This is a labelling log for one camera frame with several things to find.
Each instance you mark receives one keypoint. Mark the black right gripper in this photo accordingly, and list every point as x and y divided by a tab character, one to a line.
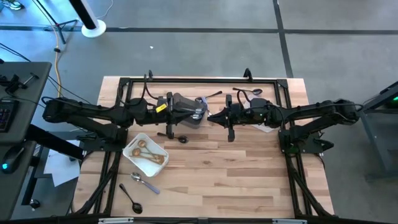
230	133

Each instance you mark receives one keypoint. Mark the white paper sheets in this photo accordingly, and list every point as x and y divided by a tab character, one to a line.
59	169

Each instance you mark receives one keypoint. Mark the black computer green lights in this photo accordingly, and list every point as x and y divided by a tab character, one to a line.
393	101

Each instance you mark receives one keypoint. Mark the black computer mouse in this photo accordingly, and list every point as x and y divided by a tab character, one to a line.
11	160

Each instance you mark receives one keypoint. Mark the dark grey desk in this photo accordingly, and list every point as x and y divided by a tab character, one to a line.
12	193

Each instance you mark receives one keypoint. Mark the black desk beam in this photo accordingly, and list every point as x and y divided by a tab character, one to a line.
53	141

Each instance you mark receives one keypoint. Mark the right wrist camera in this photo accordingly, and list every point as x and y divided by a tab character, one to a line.
241	113

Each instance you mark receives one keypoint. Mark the grey plastic bin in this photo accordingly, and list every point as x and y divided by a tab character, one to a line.
186	99

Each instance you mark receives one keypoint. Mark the black clamp tool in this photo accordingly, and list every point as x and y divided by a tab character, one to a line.
14	84

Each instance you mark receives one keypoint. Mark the grey side table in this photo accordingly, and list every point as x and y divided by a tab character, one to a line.
377	140

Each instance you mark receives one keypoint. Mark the clear plastic bin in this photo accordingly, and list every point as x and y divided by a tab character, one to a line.
262	127

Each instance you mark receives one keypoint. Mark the black tripod stand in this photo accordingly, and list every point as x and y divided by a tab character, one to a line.
58	25

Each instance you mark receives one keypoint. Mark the black keyboard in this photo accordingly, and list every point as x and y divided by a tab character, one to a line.
6	115

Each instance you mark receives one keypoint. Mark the black pole white round base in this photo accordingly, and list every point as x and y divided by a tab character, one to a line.
93	30

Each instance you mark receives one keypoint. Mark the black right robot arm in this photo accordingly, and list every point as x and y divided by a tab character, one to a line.
311	112

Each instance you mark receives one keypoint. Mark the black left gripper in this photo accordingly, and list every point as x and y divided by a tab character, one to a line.
170	130

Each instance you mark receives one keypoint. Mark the black spoon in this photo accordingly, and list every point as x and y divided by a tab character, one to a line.
137	208
183	139
198	99
257	91

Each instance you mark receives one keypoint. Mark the black table clamp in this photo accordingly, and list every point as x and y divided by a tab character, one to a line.
150	74
247	74

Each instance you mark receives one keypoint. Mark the white plastic bin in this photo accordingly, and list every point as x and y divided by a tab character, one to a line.
149	169

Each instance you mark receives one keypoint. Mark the black crossbar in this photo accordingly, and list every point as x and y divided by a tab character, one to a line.
199	221

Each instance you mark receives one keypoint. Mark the black caster wheel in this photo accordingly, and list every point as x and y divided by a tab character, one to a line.
35	204

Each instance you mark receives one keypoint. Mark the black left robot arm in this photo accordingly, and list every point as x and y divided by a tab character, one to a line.
93	109

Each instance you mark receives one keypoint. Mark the silver metal bracket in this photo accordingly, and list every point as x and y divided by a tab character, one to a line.
115	221
289	221

